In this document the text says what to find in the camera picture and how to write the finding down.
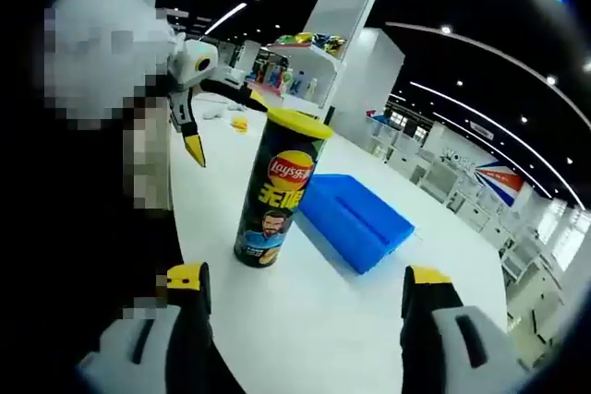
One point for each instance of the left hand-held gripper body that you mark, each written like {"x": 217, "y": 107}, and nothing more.
{"x": 196, "y": 62}

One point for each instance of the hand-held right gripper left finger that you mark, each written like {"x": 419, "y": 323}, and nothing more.
{"x": 194, "y": 348}

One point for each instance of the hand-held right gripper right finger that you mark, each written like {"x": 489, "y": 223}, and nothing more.
{"x": 429, "y": 348}

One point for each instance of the yellow container lid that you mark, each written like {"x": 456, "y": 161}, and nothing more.
{"x": 300, "y": 121}

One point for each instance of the black chip container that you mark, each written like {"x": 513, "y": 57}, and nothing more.
{"x": 277, "y": 209}

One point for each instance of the blue plastic box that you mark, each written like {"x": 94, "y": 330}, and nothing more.
{"x": 351, "y": 223}

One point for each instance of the small white object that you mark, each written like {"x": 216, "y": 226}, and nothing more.
{"x": 212, "y": 113}

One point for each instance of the small yellow toy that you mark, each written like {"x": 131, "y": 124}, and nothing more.
{"x": 240, "y": 125}

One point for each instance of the row of colourful bottles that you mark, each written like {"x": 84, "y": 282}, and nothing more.
{"x": 277, "y": 80}

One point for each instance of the straight ceiling light strip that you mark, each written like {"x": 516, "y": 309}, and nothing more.
{"x": 226, "y": 18}

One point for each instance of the small black bin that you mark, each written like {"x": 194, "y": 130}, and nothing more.
{"x": 329, "y": 115}

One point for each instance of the pile of colourful snack packets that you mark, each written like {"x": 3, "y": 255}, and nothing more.
{"x": 323, "y": 41}

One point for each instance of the white display shelf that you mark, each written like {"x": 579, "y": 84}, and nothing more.
{"x": 337, "y": 11}

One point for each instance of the white square pillar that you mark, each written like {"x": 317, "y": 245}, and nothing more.
{"x": 374, "y": 89}

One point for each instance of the person's black clothed torso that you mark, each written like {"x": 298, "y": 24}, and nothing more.
{"x": 69, "y": 228}

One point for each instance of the group of white shelving racks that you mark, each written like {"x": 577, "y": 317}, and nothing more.
{"x": 443, "y": 172}

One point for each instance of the red and blue wall poster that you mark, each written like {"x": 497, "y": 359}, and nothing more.
{"x": 501, "y": 182}

